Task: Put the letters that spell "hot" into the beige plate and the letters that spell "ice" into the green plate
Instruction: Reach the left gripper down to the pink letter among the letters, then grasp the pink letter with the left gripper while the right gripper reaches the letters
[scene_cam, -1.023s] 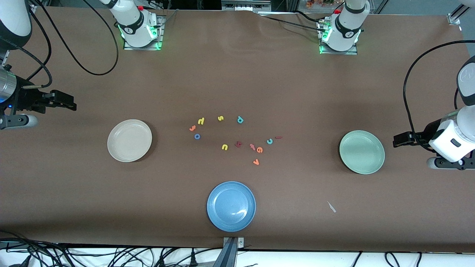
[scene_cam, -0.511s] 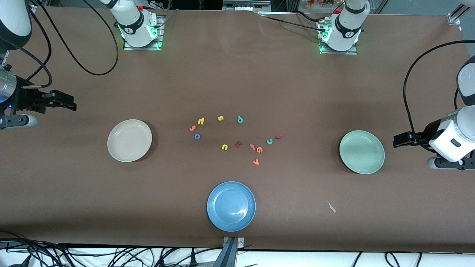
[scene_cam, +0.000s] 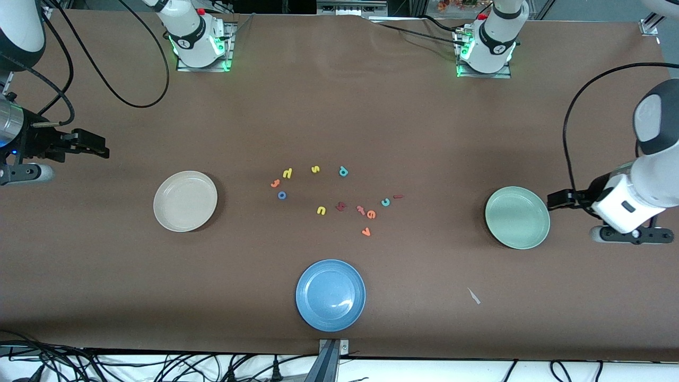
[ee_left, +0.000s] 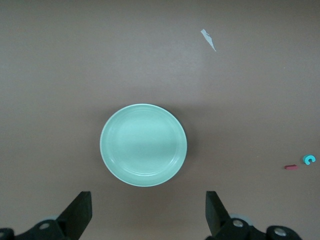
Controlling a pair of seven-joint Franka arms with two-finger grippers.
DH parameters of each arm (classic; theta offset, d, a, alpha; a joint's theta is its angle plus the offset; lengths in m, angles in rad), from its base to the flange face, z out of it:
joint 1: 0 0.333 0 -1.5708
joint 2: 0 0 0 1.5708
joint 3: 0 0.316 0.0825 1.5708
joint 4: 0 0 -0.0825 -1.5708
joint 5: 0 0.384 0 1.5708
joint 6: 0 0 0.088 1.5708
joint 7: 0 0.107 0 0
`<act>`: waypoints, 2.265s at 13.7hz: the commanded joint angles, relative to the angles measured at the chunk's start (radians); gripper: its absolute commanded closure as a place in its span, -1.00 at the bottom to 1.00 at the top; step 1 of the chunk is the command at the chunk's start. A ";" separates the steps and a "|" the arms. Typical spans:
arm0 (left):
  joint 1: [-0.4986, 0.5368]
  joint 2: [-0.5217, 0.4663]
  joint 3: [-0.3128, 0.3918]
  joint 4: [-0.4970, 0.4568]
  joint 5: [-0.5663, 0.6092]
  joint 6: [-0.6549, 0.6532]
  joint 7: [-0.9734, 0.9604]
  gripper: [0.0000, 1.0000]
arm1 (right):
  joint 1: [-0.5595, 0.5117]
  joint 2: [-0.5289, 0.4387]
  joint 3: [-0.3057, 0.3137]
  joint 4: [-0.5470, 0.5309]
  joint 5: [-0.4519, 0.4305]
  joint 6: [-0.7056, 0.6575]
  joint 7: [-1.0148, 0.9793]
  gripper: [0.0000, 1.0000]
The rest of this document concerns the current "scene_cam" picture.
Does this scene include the green plate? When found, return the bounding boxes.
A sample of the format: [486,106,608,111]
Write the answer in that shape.
[485,186,551,250]

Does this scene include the beige brown plate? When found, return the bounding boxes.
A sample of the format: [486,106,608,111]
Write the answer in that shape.
[153,170,218,232]

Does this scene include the blue plate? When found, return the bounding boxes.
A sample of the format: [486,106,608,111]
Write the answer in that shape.
[295,259,367,332]

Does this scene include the white power strip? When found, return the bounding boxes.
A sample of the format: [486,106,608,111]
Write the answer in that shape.
[317,3,388,16]

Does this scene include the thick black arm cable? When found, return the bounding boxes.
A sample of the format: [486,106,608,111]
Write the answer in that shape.
[50,0,170,108]
[562,62,679,213]

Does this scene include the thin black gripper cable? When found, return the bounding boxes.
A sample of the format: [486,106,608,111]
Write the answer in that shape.
[11,11,75,128]

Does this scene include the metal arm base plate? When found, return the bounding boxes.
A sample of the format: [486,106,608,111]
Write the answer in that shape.
[455,27,512,79]
[176,22,235,72]

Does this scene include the aluminium frame profile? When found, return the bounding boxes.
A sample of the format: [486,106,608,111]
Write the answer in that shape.
[639,13,664,37]

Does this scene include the black base power cable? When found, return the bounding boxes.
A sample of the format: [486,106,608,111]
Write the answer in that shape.
[371,20,465,46]

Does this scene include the grey metal camera mount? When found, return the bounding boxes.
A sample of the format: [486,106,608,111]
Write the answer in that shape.
[304,338,351,382]

